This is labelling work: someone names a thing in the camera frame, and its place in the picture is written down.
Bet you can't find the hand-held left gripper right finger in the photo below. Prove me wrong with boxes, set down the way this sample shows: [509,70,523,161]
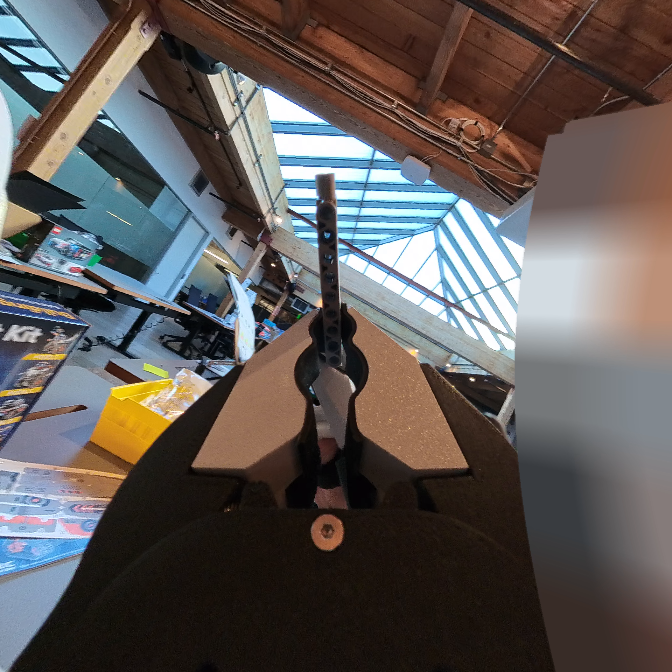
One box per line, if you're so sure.
[343,308,470,506]

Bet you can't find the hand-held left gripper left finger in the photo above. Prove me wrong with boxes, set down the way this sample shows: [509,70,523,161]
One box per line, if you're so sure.
[190,310,321,508]

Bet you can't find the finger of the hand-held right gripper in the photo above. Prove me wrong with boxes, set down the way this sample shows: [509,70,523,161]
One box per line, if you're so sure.
[313,365,356,452]

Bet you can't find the grey perforated toy beam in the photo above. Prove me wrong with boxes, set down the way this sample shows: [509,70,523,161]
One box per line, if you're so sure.
[314,173,348,369]

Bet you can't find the wooden top office desk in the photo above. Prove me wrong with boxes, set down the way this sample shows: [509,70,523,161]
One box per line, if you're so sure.
[83,265,192,359]
[0,259,109,312]

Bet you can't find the grey desk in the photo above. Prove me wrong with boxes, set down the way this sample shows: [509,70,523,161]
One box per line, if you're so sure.
[0,358,232,672]

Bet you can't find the clear bags of parts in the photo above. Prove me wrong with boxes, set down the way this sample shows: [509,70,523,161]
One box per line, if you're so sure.
[139,369,214,422]

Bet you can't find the white board sign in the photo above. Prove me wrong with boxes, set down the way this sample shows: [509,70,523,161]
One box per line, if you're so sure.
[225,272,259,364]

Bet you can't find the black office chair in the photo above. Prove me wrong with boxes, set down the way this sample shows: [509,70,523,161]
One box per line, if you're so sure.
[159,314,212,359]

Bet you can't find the yellow plastic bin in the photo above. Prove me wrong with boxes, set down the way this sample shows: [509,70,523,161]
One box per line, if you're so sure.
[90,377,212,466]

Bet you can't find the dark blue kit box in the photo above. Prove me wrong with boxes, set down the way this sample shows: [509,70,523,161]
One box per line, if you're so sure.
[0,290,91,450]

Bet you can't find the toy car set box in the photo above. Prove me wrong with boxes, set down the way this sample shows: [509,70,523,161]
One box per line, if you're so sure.
[28,228,104,277]

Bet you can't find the blue booklet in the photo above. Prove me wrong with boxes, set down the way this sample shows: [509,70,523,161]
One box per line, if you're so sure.
[0,534,91,576]

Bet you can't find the white wireless access point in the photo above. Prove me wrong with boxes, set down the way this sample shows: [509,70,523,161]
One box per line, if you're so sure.
[400,154,432,186]

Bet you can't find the coiled white cable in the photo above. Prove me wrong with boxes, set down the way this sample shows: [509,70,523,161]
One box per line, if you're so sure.
[445,117,485,146]

